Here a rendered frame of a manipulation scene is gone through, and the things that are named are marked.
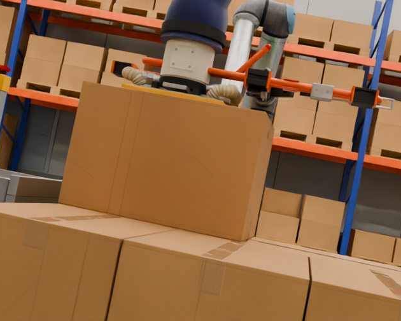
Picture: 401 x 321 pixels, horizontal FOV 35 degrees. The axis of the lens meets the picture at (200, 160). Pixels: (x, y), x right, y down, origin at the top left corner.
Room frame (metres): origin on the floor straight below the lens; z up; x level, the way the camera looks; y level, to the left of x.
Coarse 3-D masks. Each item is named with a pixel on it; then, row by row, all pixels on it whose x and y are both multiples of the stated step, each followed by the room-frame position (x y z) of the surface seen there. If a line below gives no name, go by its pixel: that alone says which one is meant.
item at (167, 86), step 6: (144, 72) 2.15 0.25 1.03; (144, 78) 2.14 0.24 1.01; (150, 78) 2.14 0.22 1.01; (156, 78) 2.14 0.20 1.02; (144, 84) 2.15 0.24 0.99; (150, 84) 2.16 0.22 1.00; (168, 84) 2.02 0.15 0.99; (174, 84) 2.02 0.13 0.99; (210, 84) 2.12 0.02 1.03; (216, 84) 2.11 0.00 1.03; (174, 90) 2.08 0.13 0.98; (180, 90) 2.05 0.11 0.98; (186, 90) 2.03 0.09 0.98; (204, 96) 2.11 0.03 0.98; (222, 96) 2.11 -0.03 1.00; (228, 102) 2.10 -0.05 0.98
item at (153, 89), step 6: (126, 84) 2.02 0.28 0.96; (132, 84) 2.04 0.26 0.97; (156, 84) 2.04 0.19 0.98; (144, 90) 2.01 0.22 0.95; (150, 90) 2.01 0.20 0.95; (156, 90) 2.01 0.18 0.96; (162, 90) 2.00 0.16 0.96; (168, 90) 2.01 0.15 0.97; (198, 90) 2.02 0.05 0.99; (180, 96) 1.99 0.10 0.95; (186, 96) 1.99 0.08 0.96; (192, 96) 1.99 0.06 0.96; (198, 96) 2.00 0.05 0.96; (210, 102) 1.98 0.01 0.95; (216, 102) 1.97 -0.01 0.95; (222, 102) 1.97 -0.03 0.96
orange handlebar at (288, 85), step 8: (152, 64) 2.17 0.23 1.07; (160, 64) 2.13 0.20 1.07; (152, 72) 2.42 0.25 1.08; (208, 72) 2.10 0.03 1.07; (216, 72) 2.09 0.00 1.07; (224, 72) 2.09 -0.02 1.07; (232, 72) 2.08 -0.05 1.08; (240, 80) 2.12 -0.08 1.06; (272, 80) 2.06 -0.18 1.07; (280, 80) 2.06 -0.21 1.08; (288, 80) 2.06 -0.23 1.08; (296, 80) 2.05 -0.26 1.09; (280, 88) 2.11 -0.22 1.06; (288, 88) 2.05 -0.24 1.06; (296, 88) 2.05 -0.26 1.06; (304, 88) 2.04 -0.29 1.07; (336, 96) 2.07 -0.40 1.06; (344, 96) 2.03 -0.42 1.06
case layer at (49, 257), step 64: (0, 256) 1.38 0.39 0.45; (64, 256) 1.35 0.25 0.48; (128, 256) 1.33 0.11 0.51; (192, 256) 1.30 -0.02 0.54; (256, 256) 1.53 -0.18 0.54; (320, 256) 1.95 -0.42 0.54; (0, 320) 1.37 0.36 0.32; (64, 320) 1.35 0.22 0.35; (128, 320) 1.32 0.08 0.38; (192, 320) 1.30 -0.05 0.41; (256, 320) 1.28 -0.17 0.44; (320, 320) 1.26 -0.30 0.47; (384, 320) 1.23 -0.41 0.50
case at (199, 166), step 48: (96, 96) 1.99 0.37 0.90; (144, 96) 1.96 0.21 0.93; (96, 144) 1.99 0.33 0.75; (144, 144) 1.96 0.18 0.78; (192, 144) 1.93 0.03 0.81; (240, 144) 1.90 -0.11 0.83; (96, 192) 1.98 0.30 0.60; (144, 192) 1.95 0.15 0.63; (192, 192) 1.92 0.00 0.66; (240, 192) 1.90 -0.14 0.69; (240, 240) 1.89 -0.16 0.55
